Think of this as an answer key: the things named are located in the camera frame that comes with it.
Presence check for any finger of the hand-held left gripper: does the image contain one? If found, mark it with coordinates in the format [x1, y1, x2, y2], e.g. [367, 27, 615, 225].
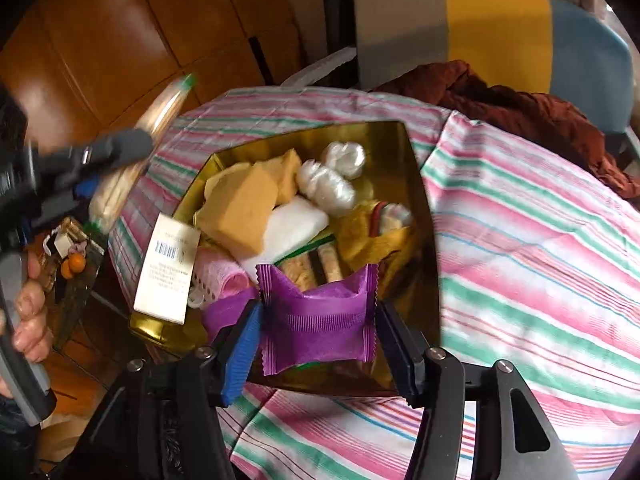
[20, 170, 101, 226]
[37, 127, 153, 173]

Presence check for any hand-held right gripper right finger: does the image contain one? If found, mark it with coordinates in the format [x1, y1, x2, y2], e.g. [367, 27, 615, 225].
[375, 299, 586, 480]

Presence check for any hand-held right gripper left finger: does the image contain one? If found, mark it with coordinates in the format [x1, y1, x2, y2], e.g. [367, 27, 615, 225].
[50, 300, 266, 480]

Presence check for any green-edged snack bar packet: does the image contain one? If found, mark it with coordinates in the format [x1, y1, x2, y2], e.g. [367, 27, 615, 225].
[87, 74, 196, 231]
[275, 237, 346, 291]

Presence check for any purple snack packet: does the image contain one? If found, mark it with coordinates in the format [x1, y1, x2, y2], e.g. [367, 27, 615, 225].
[201, 287, 261, 343]
[255, 262, 380, 377]

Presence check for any gold tin box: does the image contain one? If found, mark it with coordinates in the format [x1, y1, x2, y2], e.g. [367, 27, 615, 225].
[129, 121, 442, 396]

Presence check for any yellow sponge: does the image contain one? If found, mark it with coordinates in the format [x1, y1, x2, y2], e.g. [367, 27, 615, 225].
[252, 149, 303, 206]
[194, 162, 280, 256]

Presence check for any person's left hand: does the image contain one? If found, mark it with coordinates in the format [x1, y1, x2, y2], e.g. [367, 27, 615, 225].
[12, 250, 53, 365]

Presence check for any pink plastic roller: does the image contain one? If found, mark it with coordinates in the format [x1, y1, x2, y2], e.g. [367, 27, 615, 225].
[189, 247, 251, 308]

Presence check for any small orange ornament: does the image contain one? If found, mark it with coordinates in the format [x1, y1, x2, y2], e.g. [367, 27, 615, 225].
[60, 252, 87, 280]

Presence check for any glass side table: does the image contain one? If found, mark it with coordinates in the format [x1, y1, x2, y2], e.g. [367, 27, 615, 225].
[30, 215, 108, 356]

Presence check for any white carton box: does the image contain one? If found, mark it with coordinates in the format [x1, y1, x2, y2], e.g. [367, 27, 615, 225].
[132, 212, 202, 325]

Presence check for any wooden cabinet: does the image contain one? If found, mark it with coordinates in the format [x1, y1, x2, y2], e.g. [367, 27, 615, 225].
[0, 0, 301, 151]

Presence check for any yellow plush toy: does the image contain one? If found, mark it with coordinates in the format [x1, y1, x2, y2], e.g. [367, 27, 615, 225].
[332, 200, 416, 267]

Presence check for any white foam block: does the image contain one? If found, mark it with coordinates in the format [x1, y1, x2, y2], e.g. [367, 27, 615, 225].
[235, 195, 331, 271]

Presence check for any pink green striped tablecloth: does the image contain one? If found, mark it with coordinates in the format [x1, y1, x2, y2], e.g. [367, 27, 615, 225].
[107, 86, 640, 480]

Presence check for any white plastic bundle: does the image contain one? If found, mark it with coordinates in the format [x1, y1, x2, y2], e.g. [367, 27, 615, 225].
[320, 141, 367, 181]
[296, 159, 357, 208]

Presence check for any brown quilted jacket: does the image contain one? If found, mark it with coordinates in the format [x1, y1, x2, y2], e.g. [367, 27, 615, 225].
[372, 60, 640, 201]

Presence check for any grey yellow blue chair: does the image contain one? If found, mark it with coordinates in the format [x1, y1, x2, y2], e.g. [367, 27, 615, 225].
[282, 0, 640, 161]

